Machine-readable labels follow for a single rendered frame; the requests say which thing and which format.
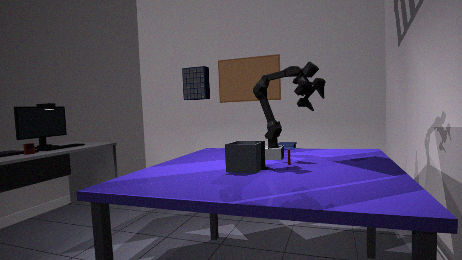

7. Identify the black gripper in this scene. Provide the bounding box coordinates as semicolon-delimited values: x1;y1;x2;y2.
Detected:
297;78;325;111

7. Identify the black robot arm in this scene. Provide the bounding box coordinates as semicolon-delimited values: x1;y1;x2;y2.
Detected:
253;62;319;149

